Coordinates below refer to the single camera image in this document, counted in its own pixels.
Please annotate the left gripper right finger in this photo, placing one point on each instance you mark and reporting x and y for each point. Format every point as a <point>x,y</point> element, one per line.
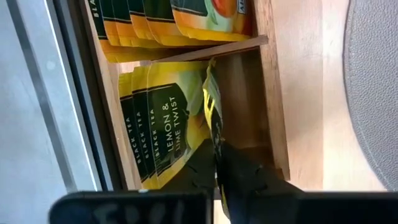
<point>264,199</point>

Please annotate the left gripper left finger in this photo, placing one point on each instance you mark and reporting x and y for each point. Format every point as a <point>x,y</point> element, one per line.
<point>174,202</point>

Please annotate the wooden tea organizer box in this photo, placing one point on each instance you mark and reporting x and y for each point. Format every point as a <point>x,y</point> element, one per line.
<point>273,93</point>

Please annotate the round grey mat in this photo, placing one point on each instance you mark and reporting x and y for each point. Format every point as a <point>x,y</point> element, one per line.
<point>379,77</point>

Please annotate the black aluminium rig frame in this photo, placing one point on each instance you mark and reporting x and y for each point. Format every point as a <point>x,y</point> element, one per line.
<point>88,93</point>

